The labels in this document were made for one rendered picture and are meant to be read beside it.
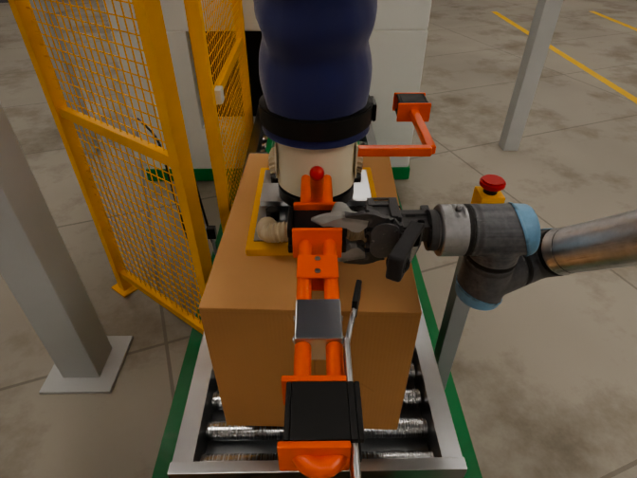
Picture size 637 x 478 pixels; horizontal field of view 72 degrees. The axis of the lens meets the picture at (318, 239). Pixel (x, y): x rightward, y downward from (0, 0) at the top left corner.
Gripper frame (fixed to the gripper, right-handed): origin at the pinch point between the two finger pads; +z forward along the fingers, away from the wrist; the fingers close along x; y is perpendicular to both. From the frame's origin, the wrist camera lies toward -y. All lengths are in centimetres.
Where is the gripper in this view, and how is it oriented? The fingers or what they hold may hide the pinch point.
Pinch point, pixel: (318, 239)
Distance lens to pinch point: 73.5
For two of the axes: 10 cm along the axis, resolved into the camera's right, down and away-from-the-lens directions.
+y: -0.2, -6.2, 7.9
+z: -10.0, 0.1, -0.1
